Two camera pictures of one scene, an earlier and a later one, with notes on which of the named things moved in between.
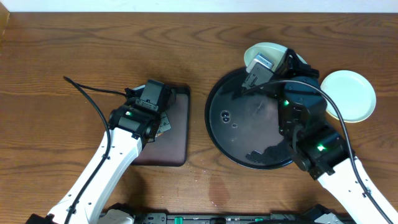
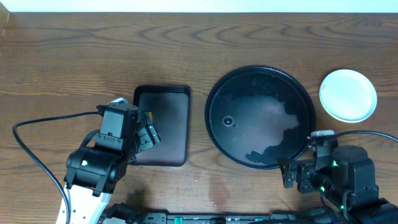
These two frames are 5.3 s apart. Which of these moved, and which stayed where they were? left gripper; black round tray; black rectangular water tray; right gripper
Moved: left gripper; right gripper
Stayed: black round tray; black rectangular water tray
